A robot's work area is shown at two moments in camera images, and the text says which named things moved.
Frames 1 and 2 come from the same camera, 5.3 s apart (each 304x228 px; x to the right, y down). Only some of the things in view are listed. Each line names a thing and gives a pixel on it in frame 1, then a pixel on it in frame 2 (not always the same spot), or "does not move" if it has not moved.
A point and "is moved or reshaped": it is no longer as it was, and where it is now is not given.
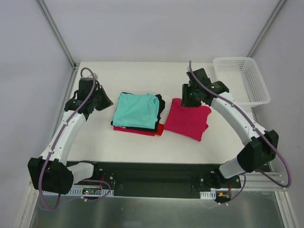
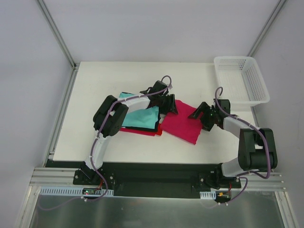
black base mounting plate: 162,179 does not move
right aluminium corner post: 266,28 does not move
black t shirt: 161,105 does not move
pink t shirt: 191,121 is moved or reshaped
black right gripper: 188,95 -> 206,116
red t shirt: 159,131 does not move
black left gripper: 102,97 -> 167,103
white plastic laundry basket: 243,78 does not move
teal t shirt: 137,109 does not move
